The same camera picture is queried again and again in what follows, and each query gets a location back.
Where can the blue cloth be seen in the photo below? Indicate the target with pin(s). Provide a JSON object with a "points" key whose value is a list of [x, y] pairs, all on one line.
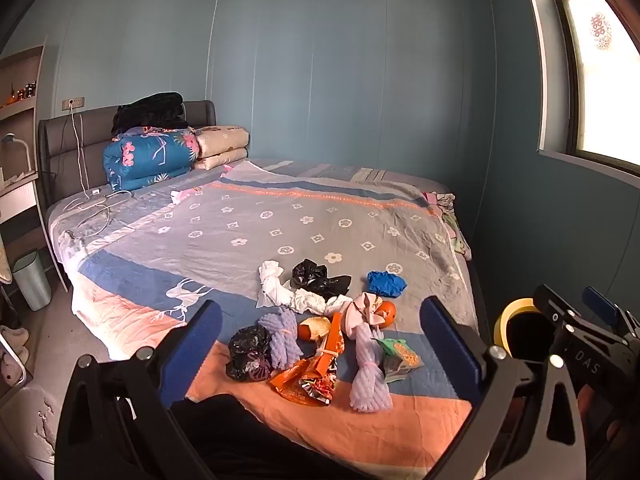
{"points": [[385, 282]]}

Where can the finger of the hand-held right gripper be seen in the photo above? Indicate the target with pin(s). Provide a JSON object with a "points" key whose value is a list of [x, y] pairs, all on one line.
{"points": [[550, 305], [600, 305]]}

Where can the white shelf unit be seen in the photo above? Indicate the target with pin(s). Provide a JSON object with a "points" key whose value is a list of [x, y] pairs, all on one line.
{"points": [[20, 65]]}

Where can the grey upholstered bed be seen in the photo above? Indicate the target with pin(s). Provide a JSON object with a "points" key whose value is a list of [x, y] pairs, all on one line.
{"points": [[65, 145]]}

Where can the white embroidered cloth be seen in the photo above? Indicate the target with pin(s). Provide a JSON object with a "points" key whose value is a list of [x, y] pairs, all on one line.
{"points": [[25, 420]]}

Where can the red window sticker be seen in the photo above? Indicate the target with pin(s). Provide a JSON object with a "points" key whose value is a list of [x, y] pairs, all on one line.
{"points": [[601, 30]]}

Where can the white desk lamp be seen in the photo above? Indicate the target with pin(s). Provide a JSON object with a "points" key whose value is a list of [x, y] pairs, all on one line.
{"points": [[7, 137]]}

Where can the grey flower print blanket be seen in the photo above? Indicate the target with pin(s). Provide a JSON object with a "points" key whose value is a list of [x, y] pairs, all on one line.
{"points": [[300, 240]]}

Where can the light floral bed sheet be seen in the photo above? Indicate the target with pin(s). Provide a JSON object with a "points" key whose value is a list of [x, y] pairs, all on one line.
{"points": [[75, 220]]}

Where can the white desk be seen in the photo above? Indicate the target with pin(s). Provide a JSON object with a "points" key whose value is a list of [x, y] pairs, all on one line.
{"points": [[17, 205]]}

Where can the person's right hand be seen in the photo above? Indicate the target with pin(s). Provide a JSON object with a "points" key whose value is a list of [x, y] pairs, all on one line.
{"points": [[614, 431]]}

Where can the green snack packet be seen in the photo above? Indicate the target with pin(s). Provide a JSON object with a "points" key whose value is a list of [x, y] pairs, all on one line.
{"points": [[400, 360]]}

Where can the black patterned plastic bag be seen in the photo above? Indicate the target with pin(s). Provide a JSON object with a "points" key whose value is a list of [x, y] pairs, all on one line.
{"points": [[245, 350]]}

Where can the blue floral folded quilt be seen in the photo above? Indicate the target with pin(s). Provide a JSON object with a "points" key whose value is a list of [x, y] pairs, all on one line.
{"points": [[145, 160]]}

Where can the wall socket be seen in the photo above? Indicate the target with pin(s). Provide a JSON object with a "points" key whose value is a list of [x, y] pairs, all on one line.
{"points": [[73, 103]]}

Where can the orange mandarin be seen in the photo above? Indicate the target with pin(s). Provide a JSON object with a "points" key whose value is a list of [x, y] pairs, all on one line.
{"points": [[387, 312]]}

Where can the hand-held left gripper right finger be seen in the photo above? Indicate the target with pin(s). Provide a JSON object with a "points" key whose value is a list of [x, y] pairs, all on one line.
{"points": [[445, 340]]}

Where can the white clothes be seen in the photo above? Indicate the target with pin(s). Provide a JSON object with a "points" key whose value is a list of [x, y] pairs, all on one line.
{"points": [[312, 302]]}

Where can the pink and green cloth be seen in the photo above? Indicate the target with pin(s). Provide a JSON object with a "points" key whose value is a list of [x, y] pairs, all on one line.
{"points": [[452, 225]]}

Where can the beige plush slipper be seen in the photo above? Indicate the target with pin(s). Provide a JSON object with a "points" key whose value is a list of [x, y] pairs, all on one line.
{"points": [[12, 336], [10, 370]]}

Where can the beige folded quilt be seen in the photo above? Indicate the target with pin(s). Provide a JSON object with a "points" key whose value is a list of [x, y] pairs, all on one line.
{"points": [[220, 142]]}

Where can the purple foam net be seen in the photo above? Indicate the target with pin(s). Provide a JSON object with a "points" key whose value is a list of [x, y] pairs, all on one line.
{"points": [[280, 340], [367, 375]]}

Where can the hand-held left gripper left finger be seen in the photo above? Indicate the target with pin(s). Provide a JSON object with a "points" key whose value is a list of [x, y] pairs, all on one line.
{"points": [[200, 332]]}

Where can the pale green waste bin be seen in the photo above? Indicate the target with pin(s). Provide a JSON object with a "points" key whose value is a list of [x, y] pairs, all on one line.
{"points": [[32, 280]]}

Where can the group of small ornaments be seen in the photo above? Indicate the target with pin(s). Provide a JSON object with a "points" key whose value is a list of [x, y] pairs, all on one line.
{"points": [[25, 91]]}

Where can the yellow rimmed trash bin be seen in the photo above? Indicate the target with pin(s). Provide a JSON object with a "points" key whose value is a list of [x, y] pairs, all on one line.
{"points": [[501, 327]]}

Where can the black folded clothes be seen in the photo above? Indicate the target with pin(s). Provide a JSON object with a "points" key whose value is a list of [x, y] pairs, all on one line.
{"points": [[150, 110]]}

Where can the orange foil snack packet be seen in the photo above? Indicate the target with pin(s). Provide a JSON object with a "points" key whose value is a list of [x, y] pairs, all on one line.
{"points": [[295, 380]]}

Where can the orange snack wrapper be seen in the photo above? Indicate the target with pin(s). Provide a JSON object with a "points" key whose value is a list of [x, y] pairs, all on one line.
{"points": [[332, 340]]}

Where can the window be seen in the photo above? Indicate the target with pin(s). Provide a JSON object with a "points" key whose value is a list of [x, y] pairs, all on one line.
{"points": [[605, 85]]}

